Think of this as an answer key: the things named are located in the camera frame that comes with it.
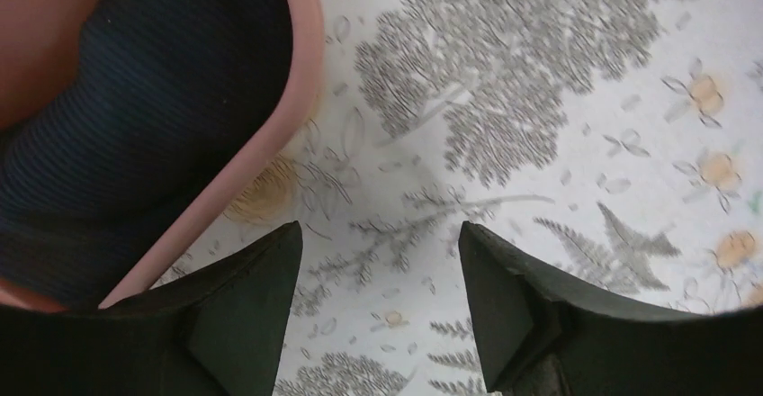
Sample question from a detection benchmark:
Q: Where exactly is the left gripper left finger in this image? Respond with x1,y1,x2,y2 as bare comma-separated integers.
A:
1,221,303,395

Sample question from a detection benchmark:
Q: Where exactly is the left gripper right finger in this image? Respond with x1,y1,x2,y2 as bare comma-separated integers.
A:
459,222,762,395

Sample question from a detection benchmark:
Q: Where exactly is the navy underwear beige waistband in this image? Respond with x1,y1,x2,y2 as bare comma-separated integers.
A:
1,0,292,309

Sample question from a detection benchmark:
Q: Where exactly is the pink divided organizer tray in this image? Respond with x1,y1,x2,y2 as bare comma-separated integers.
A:
1,0,323,311

